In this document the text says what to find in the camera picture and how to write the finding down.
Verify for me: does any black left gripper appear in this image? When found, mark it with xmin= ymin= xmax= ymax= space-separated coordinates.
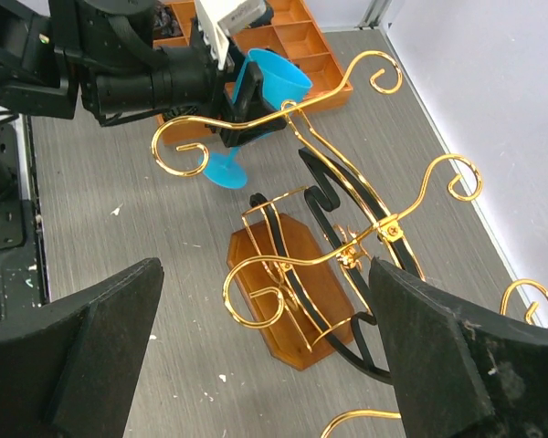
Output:
xmin=81 ymin=46 xmax=286 ymax=148

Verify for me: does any blue wine glass front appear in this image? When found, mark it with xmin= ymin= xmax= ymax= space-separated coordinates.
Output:
xmin=203 ymin=48 xmax=312 ymax=189

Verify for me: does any gold wire wine glass rack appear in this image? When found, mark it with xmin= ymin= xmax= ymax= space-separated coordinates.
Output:
xmin=150 ymin=49 xmax=548 ymax=438

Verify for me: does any dark rolled cloth in tray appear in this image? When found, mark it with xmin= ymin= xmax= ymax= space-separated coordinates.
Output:
xmin=153 ymin=4 xmax=183 ymax=39

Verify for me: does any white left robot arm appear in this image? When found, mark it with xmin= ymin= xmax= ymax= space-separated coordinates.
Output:
xmin=0 ymin=0 xmax=274 ymax=321

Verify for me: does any wooden compartment tray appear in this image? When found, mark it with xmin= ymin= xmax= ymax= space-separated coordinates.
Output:
xmin=153 ymin=0 xmax=353 ymax=144

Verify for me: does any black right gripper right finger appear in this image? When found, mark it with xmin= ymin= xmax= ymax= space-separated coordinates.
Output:
xmin=369 ymin=259 xmax=548 ymax=437

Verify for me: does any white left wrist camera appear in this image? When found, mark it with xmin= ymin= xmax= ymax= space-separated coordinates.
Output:
xmin=194 ymin=0 xmax=267 ymax=70

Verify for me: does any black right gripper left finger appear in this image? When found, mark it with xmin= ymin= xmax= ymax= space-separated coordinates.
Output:
xmin=0 ymin=257 xmax=164 ymax=437

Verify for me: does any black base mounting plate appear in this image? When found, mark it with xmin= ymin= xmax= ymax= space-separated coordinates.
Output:
xmin=0 ymin=110 xmax=49 ymax=322

